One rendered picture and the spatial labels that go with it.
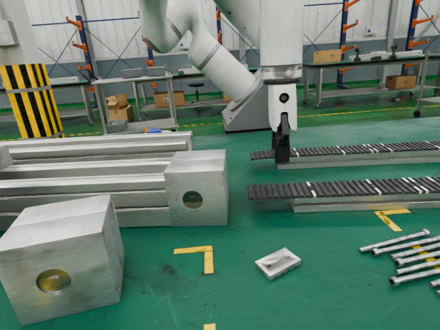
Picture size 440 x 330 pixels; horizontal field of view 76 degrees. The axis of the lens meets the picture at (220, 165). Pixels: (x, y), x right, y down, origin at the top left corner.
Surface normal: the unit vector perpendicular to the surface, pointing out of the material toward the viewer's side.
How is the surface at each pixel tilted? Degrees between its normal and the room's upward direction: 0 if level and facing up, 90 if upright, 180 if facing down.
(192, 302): 0
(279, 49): 90
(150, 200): 90
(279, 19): 90
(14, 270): 90
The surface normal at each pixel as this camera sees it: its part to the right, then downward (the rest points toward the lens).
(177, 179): -0.05, 0.36
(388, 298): -0.07, -0.93
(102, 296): 0.25, 0.33
